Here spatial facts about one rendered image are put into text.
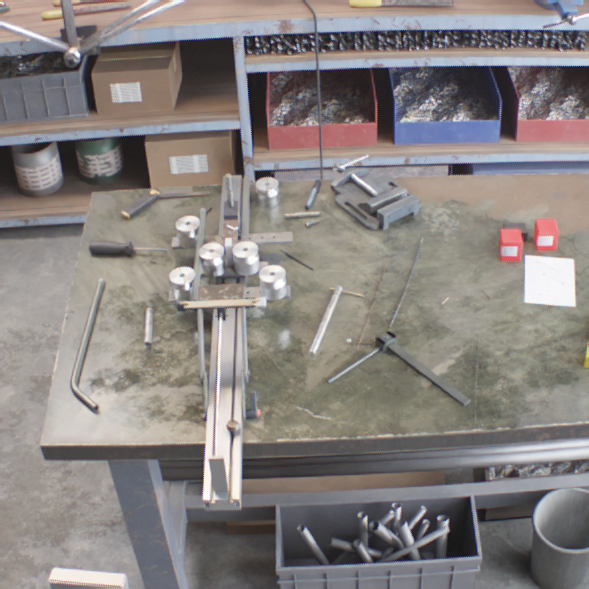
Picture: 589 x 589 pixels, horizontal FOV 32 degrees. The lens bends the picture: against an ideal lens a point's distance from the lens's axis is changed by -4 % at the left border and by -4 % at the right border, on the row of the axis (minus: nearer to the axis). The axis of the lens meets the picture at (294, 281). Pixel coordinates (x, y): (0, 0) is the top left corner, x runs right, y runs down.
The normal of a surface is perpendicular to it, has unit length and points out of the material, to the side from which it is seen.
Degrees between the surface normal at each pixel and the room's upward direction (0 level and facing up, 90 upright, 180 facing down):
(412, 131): 90
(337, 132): 90
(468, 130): 90
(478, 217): 0
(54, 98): 90
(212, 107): 0
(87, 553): 0
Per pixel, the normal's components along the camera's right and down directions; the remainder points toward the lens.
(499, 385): -0.04, -0.76
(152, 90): -0.04, 0.65
